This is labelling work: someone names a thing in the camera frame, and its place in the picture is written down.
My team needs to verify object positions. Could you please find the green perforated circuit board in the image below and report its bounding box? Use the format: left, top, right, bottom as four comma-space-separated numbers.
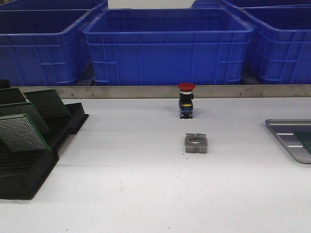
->
294, 131, 311, 154

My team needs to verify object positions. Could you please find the rear right green board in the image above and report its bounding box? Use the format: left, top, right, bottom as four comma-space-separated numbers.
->
24, 89, 71, 119

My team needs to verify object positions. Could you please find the front green perforated board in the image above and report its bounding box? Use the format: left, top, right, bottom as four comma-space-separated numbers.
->
0, 114, 51, 152

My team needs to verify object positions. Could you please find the silver metal tray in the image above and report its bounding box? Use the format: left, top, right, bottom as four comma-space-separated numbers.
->
265, 119, 311, 164

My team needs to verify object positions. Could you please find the black slotted board rack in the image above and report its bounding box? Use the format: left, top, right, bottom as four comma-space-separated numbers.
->
0, 80, 88, 200

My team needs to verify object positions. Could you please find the rear left green board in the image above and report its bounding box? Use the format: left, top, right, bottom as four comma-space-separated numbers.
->
0, 88, 26, 105

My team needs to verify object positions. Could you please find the red emergency stop button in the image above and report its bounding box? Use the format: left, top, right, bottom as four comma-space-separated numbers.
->
178, 83, 195, 119

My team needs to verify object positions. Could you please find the grey metal clamp block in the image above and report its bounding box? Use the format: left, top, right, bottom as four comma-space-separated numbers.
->
184, 133, 208, 154

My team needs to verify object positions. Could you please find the centre blue plastic crate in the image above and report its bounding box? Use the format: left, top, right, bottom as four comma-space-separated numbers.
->
84, 9, 253, 86

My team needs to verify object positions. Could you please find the blue plastic crate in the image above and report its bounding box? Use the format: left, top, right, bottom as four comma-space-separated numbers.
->
0, 10, 94, 86
240, 7, 311, 84
84, 9, 253, 86

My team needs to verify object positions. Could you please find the far right blue crate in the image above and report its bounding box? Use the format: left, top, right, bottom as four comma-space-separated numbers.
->
191, 0, 311, 9

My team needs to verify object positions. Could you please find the left blue plastic crate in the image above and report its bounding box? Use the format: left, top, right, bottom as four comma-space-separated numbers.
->
0, 10, 94, 86

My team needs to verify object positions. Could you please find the right blue plastic crate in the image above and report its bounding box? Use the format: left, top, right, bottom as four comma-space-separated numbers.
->
240, 7, 311, 84

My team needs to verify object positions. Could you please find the far left blue crate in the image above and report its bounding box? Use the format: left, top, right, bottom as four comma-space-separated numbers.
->
0, 0, 108, 10

